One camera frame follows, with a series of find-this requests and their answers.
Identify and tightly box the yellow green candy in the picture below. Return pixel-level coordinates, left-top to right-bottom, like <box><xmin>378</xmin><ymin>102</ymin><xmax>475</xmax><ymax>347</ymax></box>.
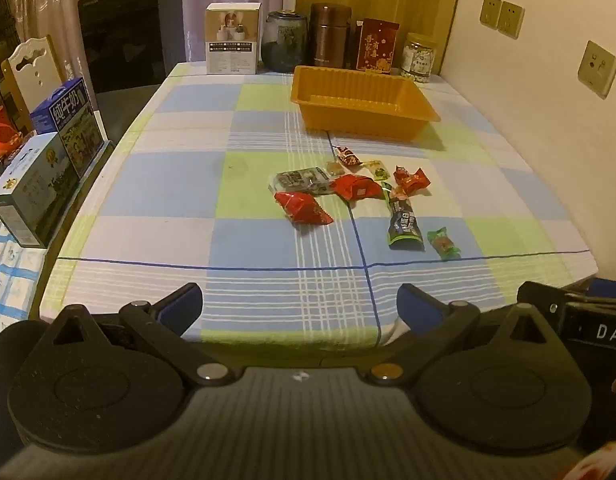
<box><xmin>363</xmin><ymin>159</ymin><xmax>391</xmax><ymax>181</ymax></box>

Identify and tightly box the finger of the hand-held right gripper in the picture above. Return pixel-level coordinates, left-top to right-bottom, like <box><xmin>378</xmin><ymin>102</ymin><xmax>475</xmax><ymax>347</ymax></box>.
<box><xmin>517</xmin><ymin>277</ymin><xmax>616</xmax><ymax>312</ymax></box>

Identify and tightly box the white blue patterned cloth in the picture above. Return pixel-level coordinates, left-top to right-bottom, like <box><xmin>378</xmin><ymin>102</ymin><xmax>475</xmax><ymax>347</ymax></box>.
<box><xmin>0</xmin><ymin>217</ymin><xmax>49</xmax><ymax>333</ymax></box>

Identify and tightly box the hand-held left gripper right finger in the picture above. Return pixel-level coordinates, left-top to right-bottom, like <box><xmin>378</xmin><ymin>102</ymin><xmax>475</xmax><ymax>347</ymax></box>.
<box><xmin>365</xmin><ymin>283</ymin><xmax>570</xmax><ymax>387</ymax></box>

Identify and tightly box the light blue carton box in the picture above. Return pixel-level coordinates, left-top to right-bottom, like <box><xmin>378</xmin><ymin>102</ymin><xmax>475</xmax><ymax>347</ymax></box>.
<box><xmin>0</xmin><ymin>132</ymin><xmax>81</xmax><ymax>249</ymax></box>

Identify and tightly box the dark blue milk carton box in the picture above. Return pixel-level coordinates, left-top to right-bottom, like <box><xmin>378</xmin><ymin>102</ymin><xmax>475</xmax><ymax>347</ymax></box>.
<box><xmin>29</xmin><ymin>77</ymin><xmax>109</xmax><ymax>181</ymax></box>

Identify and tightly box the white wooden chair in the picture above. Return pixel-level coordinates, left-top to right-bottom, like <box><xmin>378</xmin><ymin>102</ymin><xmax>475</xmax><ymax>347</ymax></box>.
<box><xmin>0</xmin><ymin>35</ymin><xmax>69</xmax><ymax>131</ymax></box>

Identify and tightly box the red white-printed snack packet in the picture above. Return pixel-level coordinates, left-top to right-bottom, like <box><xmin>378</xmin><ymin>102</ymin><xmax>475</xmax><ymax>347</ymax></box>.
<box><xmin>330</xmin><ymin>174</ymin><xmax>385</xmax><ymax>202</ymax></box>

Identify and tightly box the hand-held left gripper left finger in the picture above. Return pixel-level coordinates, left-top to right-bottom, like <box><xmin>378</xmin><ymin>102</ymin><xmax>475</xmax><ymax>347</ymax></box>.
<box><xmin>27</xmin><ymin>282</ymin><xmax>239</xmax><ymax>388</ymax></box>

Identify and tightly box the clear plastic nut jar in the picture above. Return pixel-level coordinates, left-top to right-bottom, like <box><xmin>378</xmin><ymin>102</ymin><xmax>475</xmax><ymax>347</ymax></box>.
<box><xmin>400</xmin><ymin>32</ymin><xmax>437</xmax><ymax>84</ymax></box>

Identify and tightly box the orange plastic tray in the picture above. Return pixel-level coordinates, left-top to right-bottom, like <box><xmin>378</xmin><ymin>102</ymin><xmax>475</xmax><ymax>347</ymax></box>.
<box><xmin>290</xmin><ymin>65</ymin><xmax>441</xmax><ymax>143</ymax></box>

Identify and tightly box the silver black snack packet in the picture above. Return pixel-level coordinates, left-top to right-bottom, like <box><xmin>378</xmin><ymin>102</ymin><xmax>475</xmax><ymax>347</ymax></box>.
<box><xmin>268</xmin><ymin>166</ymin><xmax>334</xmax><ymax>196</ymax></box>

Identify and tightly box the dark green long packet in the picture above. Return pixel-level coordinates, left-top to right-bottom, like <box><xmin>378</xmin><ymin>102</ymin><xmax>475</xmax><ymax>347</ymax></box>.
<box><xmin>386</xmin><ymin>195</ymin><xmax>425</xmax><ymax>251</ymax></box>

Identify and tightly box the white cardboard box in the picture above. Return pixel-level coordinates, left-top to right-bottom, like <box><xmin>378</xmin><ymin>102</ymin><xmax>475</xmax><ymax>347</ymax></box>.
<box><xmin>204</xmin><ymin>2</ymin><xmax>263</xmax><ymax>76</ymax></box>

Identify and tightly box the brown metal canister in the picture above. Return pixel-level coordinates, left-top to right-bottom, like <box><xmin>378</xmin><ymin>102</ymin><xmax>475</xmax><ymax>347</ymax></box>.
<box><xmin>308</xmin><ymin>2</ymin><xmax>356</xmax><ymax>70</ymax></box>

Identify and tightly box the small red date candy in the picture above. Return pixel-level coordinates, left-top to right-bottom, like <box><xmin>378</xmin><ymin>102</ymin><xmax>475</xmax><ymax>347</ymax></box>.
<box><xmin>335</xmin><ymin>146</ymin><xmax>364</xmax><ymax>167</ymax></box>

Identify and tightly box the dark green glass jar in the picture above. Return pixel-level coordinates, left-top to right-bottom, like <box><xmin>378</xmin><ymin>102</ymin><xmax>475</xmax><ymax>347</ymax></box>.
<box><xmin>260</xmin><ymin>10</ymin><xmax>309</xmax><ymax>73</ymax></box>

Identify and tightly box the red bag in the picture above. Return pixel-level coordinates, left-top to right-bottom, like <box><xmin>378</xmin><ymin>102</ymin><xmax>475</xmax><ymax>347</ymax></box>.
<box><xmin>0</xmin><ymin>105</ymin><xmax>31</xmax><ymax>181</ymax></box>

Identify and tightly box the large beige wall socket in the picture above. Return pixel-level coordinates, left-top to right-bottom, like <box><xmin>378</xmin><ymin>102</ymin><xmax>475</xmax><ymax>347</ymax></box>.
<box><xmin>577</xmin><ymin>40</ymin><xmax>616</xmax><ymax>100</ymax></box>

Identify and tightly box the black chair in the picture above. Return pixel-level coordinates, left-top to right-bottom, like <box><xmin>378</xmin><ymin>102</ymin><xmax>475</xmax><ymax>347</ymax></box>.
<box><xmin>78</xmin><ymin>0</ymin><xmax>184</xmax><ymax>141</ymax></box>

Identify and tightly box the red gift box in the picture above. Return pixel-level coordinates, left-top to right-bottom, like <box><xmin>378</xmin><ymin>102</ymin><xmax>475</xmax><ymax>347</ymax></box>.
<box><xmin>355</xmin><ymin>18</ymin><xmax>400</xmax><ymax>75</ymax></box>

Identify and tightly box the red twisted wrapper candy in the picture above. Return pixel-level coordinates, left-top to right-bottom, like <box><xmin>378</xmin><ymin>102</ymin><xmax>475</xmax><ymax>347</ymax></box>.
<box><xmin>393</xmin><ymin>166</ymin><xmax>431</xmax><ymax>196</ymax></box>

